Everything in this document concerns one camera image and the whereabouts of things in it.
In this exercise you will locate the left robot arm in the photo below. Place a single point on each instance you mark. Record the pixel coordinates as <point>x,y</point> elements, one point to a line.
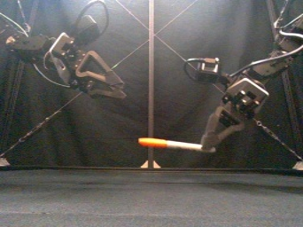
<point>26,47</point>

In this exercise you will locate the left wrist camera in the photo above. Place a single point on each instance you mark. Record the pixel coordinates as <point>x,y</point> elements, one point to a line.
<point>86,29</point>

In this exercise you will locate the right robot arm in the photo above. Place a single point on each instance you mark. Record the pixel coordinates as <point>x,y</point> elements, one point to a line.
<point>281,50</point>

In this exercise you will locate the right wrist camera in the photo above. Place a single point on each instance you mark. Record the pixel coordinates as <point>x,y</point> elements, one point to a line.
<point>206,70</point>

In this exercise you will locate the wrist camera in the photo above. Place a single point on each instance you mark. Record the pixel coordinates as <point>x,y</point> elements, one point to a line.
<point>206,70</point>
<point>86,29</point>

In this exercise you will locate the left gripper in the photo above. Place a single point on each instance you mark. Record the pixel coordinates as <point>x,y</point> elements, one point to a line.
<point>62,60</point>

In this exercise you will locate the grey marker pen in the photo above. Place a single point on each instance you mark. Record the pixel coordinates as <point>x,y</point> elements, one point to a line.
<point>173,144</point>

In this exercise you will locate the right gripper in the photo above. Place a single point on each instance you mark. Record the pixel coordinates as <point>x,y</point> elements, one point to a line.
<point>244,99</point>

